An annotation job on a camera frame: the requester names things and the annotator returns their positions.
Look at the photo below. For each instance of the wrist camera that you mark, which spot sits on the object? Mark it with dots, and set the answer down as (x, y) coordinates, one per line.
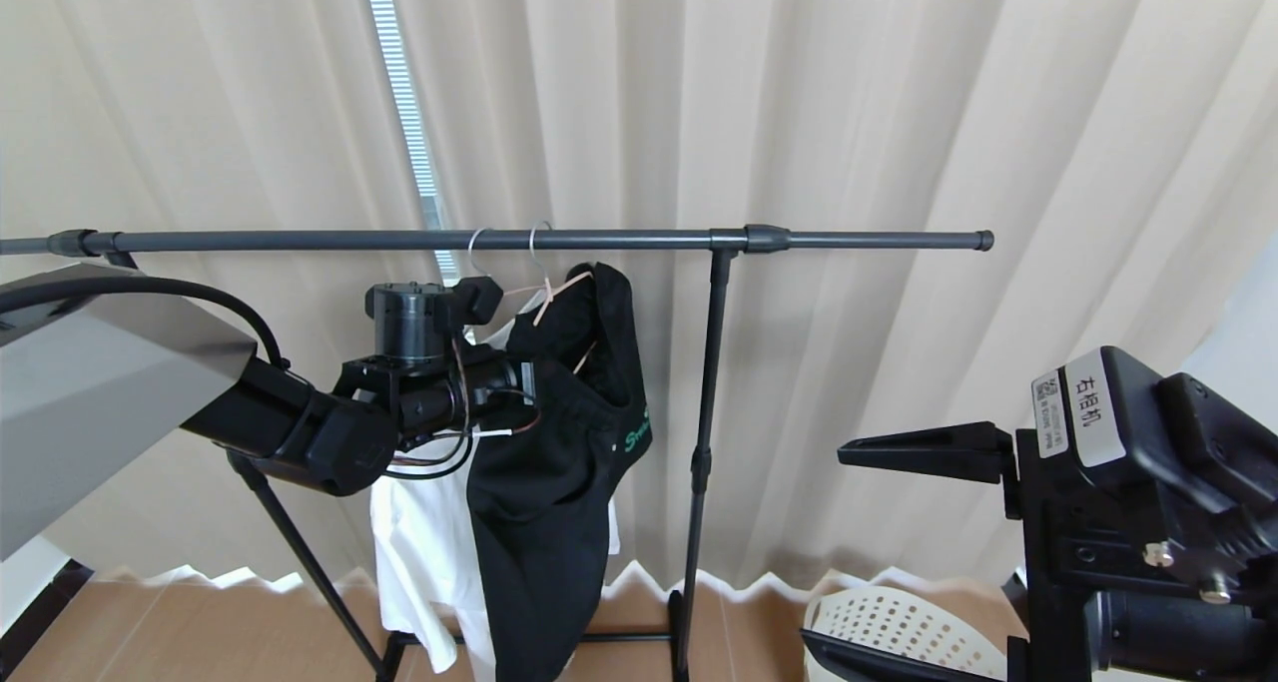
(1128, 432)
(479, 301)

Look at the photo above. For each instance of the pink clothes hanger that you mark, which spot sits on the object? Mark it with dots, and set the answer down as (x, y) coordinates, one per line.
(544, 298)
(519, 290)

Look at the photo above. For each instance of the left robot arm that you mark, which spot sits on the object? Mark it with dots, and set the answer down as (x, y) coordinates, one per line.
(100, 392)

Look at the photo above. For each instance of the black garment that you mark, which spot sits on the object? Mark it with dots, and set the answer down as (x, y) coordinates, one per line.
(539, 522)

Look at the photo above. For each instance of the white laundry basket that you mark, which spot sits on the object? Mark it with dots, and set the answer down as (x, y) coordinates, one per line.
(899, 622)

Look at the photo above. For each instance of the black clothes rack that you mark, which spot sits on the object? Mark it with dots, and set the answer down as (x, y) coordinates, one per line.
(300, 241)

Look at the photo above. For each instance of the beige curtain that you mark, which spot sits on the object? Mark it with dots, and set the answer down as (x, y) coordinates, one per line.
(799, 93)

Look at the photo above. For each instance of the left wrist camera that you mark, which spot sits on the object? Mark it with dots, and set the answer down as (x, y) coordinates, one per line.
(479, 301)

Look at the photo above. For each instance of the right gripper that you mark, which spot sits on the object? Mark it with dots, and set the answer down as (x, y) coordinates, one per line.
(1148, 632)

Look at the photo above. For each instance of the white printed t-shirt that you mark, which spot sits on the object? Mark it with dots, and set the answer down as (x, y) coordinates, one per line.
(419, 562)

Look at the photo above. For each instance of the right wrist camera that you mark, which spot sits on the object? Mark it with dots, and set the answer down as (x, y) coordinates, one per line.
(1128, 432)

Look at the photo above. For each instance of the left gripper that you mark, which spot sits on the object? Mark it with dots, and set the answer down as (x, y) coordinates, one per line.
(489, 387)

